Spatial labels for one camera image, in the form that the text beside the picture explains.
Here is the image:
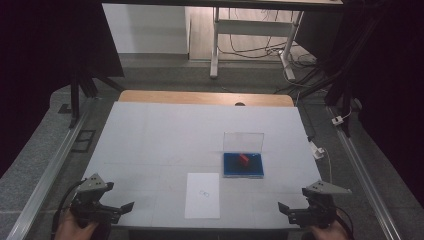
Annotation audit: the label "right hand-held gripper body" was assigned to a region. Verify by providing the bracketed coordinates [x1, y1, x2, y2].
[287, 180, 353, 230]

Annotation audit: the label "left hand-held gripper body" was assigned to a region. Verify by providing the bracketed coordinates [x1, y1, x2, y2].
[69, 173, 123, 226]

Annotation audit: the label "blue ink pad case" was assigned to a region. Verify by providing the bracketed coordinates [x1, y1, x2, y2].
[222, 131, 265, 179]

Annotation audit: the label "person's right hand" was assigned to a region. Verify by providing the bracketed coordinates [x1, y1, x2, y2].
[308, 218, 350, 240]

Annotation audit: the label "person's left hand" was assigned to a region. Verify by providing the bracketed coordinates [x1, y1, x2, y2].
[54, 209, 100, 240]

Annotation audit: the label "white paper sheet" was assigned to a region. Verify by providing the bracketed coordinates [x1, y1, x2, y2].
[184, 172, 221, 220]

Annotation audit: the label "black curtain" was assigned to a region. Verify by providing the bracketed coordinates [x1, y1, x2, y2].
[294, 0, 424, 208]
[0, 0, 125, 178]

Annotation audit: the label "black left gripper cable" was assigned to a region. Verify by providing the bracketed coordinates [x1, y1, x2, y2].
[50, 179, 88, 240]

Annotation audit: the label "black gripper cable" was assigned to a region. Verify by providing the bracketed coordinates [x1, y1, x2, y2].
[50, 179, 88, 240]
[333, 206, 355, 240]

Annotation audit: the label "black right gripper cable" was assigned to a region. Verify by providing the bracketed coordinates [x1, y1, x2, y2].
[333, 206, 355, 240]

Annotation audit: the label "aluminium rail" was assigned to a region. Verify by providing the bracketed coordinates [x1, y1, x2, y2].
[5, 98, 96, 240]
[327, 105, 403, 240]

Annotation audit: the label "white plug with cable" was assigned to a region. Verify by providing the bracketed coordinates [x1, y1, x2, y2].
[310, 140, 335, 193]

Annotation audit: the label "black floor frame plate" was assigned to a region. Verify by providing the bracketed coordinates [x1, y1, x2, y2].
[70, 129, 97, 154]

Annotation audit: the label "black floor cables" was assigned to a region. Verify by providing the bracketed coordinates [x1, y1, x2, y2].
[218, 9, 318, 68]

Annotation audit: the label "white desk frame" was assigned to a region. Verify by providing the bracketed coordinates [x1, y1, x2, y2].
[209, 6, 305, 81]

